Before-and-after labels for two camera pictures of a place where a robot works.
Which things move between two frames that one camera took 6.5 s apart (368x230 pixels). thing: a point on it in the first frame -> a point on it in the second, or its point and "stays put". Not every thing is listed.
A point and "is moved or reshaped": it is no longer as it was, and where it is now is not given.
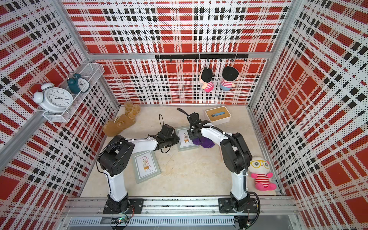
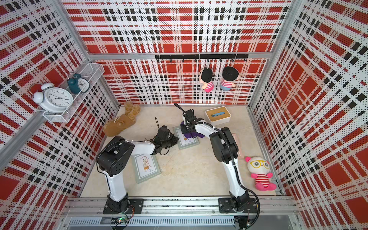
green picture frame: x=145 y=165 stays put
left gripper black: x=176 y=140 stays put
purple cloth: x=203 y=142 is moved or reshaped
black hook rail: x=207 y=56 stays put
